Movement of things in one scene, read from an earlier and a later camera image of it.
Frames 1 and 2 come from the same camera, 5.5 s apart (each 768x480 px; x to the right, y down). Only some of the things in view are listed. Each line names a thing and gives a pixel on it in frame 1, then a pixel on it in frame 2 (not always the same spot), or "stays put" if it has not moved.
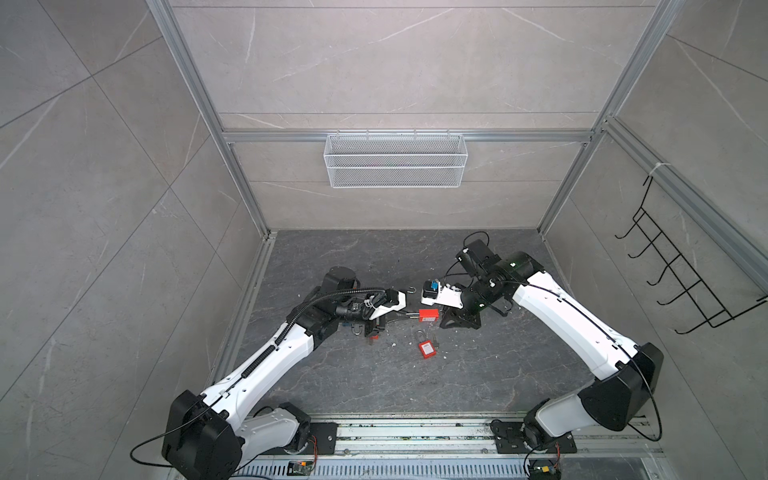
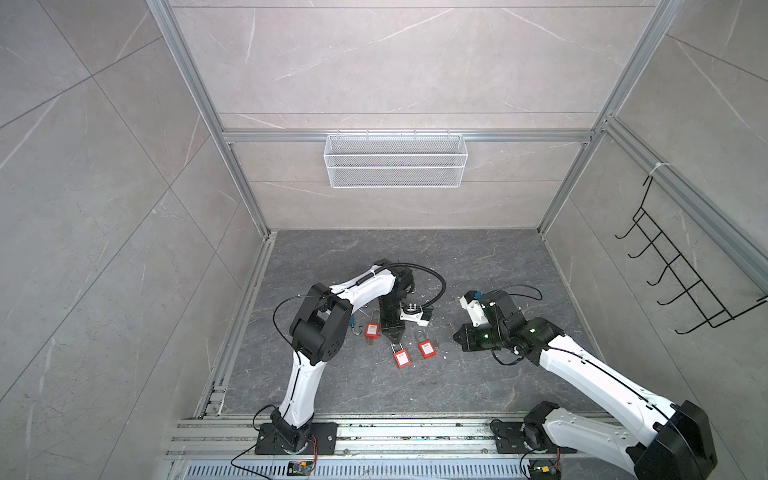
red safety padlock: x=425 y=347 stays put
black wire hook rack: x=688 y=276 stays put
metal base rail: x=466 y=449 stays put
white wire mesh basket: x=396 y=161 stays put
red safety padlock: x=426 y=315 → x=402 y=357
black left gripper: x=375 y=327 → x=392 y=329
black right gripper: x=460 y=318 → x=467 y=342
